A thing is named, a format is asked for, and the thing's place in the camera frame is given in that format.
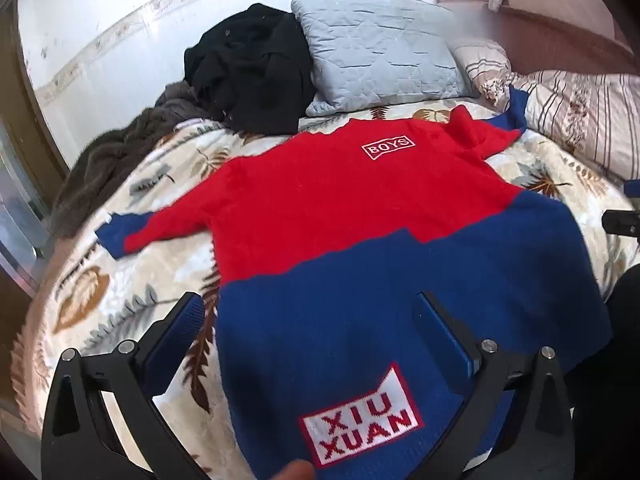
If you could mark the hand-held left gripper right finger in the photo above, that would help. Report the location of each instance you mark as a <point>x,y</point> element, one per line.
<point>450,335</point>

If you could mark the dark brown door frame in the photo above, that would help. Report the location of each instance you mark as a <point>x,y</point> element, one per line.
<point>25,135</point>

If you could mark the striped floral duvet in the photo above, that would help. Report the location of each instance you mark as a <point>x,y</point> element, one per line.
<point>575,110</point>

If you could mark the person's left hand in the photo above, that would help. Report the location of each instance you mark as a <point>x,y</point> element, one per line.
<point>296,471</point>

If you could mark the black garment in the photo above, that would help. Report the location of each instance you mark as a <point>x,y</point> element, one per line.
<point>250,70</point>

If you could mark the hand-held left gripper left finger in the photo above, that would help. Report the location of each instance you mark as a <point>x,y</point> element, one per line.
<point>182,330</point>

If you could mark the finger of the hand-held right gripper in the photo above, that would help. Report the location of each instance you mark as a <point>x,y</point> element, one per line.
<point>622,222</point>

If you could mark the cream leaf-print blanket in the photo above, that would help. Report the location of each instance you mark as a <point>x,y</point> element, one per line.
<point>125,285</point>

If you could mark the person's dark clothing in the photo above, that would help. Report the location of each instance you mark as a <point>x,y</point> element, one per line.
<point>610,385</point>

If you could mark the brown padded headboard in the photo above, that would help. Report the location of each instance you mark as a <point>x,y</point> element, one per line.
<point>550,25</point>

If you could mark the red and blue knit sweater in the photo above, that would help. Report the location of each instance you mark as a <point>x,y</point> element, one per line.
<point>350,210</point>

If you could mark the grey-brown fuzzy blanket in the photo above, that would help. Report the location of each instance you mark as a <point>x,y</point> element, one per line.
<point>115,160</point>

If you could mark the lilac bed sheet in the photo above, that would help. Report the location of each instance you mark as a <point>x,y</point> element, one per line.
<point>197,124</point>

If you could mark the light blue quilted pillow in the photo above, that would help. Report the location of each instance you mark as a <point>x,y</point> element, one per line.
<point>380,55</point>

